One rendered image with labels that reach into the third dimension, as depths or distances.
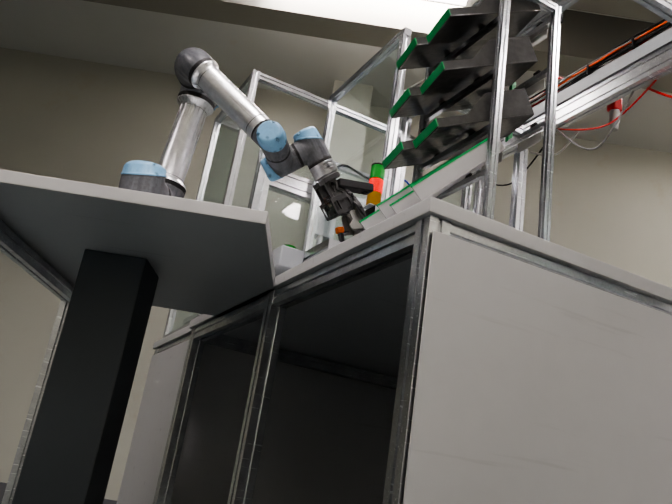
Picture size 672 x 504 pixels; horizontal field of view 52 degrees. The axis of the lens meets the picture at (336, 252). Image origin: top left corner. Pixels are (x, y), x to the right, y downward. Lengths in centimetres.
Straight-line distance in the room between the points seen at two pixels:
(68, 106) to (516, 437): 503
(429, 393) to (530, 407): 22
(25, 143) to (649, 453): 506
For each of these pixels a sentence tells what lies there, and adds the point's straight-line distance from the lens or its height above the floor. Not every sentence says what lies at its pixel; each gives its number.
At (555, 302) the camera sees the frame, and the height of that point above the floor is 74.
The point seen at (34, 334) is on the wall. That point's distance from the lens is 525.
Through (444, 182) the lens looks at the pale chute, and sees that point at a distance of 163.
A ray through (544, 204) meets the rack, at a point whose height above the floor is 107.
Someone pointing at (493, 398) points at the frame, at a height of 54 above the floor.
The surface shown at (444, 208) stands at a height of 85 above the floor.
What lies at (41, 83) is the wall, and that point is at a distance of 605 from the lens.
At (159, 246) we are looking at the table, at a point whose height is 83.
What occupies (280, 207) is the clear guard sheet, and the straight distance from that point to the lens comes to 347.
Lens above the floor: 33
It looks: 19 degrees up
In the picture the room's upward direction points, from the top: 9 degrees clockwise
